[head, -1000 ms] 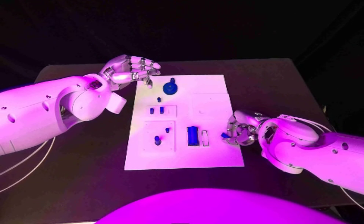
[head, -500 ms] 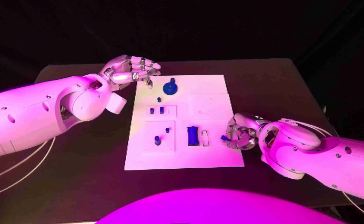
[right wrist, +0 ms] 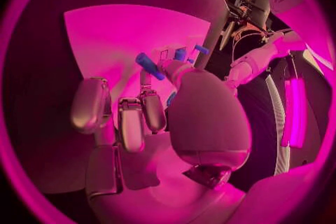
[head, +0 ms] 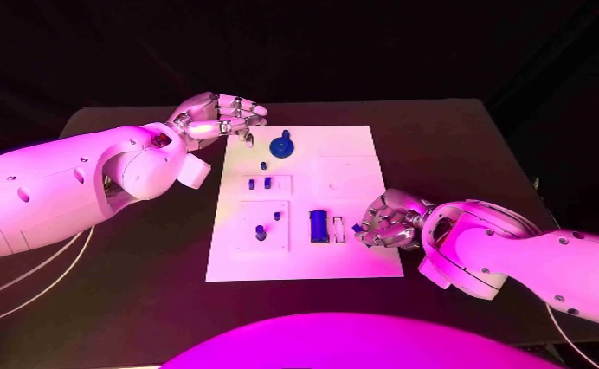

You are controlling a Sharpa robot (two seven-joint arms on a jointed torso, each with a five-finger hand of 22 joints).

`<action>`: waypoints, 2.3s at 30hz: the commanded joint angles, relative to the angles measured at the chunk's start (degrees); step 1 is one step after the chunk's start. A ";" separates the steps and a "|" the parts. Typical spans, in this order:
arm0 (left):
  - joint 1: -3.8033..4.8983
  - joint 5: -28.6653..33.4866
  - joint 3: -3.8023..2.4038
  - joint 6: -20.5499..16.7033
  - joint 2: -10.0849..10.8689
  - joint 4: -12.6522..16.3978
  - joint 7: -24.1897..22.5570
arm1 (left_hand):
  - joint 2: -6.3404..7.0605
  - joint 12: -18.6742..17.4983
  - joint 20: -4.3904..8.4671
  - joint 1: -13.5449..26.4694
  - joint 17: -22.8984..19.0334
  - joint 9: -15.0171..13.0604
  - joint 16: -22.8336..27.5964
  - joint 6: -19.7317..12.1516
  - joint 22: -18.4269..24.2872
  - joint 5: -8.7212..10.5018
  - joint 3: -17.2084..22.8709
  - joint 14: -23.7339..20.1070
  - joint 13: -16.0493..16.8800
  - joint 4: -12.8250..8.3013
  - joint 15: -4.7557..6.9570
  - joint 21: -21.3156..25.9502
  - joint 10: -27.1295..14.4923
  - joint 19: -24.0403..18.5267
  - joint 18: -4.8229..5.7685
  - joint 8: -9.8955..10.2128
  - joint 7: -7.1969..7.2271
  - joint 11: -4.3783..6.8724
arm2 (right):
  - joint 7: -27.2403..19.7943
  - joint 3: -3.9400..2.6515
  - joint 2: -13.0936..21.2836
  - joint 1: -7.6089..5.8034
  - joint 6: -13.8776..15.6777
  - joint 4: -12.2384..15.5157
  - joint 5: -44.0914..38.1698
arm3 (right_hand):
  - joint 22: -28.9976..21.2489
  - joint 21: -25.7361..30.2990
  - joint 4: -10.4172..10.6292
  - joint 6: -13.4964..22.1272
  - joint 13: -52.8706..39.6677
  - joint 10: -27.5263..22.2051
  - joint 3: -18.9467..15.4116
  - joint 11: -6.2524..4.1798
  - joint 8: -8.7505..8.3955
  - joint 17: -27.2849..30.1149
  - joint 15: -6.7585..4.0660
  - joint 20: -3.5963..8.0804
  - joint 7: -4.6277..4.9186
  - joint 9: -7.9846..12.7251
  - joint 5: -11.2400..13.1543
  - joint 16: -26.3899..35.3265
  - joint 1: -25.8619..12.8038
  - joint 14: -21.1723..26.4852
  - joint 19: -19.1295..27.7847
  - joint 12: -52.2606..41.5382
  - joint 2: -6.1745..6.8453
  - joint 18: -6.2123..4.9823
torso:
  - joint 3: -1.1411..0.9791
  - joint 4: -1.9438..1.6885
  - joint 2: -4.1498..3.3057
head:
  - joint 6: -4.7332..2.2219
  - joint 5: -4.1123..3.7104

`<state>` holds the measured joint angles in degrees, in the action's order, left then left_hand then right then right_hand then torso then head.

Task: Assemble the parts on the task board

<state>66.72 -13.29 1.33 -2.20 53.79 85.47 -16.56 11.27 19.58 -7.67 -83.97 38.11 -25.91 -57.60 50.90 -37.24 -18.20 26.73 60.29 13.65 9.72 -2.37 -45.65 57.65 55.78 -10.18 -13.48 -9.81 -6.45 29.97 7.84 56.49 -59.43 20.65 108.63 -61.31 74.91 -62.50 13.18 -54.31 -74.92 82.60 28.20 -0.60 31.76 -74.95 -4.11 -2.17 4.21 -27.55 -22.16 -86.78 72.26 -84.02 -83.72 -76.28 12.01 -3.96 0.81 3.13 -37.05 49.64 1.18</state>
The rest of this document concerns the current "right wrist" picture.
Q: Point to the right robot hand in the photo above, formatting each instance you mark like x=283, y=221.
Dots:
x=207, y=119

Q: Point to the blue long cylinder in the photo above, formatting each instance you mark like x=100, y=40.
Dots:
x=150, y=67

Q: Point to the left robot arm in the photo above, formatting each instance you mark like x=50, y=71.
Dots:
x=258, y=60

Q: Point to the white task board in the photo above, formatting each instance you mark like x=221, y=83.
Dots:
x=118, y=39

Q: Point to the blue gear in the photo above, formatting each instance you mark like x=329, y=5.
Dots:
x=171, y=100

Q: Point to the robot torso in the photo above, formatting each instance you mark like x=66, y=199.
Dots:
x=262, y=123

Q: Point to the small blue plug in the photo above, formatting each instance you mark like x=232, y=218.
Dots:
x=190, y=60

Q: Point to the blue peg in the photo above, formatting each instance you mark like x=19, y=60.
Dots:
x=201, y=49

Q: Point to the blue short cylinder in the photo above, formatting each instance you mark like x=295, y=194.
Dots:
x=179, y=54

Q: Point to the glowing light bar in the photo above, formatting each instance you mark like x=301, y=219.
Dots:
x=295, y=112

